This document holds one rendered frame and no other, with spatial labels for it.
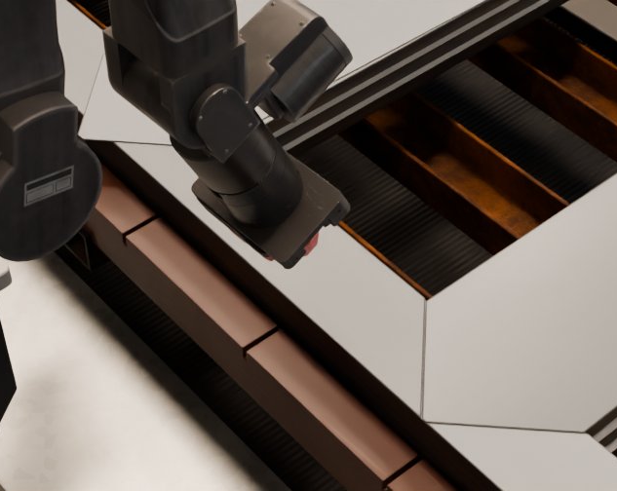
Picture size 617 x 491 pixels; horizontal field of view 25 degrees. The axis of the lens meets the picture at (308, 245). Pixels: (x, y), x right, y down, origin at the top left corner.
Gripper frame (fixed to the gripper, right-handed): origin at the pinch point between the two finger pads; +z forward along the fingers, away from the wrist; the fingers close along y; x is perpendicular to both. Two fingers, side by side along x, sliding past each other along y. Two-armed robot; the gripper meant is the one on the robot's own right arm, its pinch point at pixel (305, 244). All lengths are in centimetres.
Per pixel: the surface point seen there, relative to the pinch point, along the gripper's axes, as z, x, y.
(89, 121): 13.3, 2.0, 35.0
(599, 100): 55, -42, 15
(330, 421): 14.5, 8.6, -4.6
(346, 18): 26.1, -24.4, 29.6
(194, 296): 14.8, 8.1, 13.6
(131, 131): 14.2, 0.1, 31.1
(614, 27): 155, -92, 70
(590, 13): 155, -92, 77
